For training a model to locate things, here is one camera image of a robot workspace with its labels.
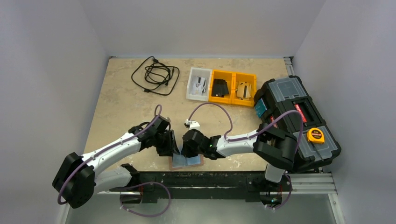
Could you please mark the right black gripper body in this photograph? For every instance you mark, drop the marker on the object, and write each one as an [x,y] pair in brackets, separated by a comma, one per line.
[188,147]

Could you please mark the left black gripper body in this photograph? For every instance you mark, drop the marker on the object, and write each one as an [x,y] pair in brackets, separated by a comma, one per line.
[164,143]

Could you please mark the pink leather card holder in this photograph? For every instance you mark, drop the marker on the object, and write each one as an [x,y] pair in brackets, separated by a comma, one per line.
[178,161]

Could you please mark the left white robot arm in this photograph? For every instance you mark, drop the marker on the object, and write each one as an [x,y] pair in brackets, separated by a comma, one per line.
[81,176]

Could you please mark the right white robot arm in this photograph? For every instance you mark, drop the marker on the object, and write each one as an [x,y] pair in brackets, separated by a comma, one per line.
[276,146]

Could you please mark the white cards stack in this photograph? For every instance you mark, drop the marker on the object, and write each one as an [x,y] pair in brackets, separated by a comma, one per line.
[198,85]

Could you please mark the yellow bin with black cards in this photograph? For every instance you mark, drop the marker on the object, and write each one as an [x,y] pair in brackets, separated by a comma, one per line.
[226,75]

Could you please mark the black cards stack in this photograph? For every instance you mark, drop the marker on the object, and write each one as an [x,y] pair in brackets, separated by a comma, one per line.
[219,88]

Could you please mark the tan cards stack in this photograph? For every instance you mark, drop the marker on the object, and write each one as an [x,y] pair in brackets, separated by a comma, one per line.
[243,91]

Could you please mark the yellow bin with tan cards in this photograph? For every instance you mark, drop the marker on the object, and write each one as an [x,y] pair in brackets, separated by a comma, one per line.
[243,77]

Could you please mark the white plastic bin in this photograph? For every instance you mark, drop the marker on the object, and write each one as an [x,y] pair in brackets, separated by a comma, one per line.
[199,72]

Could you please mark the blue packet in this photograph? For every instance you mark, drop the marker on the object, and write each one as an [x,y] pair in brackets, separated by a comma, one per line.
[260,108]

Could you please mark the black plastic toolbox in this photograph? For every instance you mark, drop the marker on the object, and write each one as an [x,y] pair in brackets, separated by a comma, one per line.
[285,94]

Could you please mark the yellow tape measure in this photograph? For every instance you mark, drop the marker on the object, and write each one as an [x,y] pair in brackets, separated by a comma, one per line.
[315,135]

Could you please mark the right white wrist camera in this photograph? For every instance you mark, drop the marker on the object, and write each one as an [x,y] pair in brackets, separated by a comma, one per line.
[192,125]

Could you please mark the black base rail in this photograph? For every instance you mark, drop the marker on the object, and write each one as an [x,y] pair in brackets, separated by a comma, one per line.
[250,186]

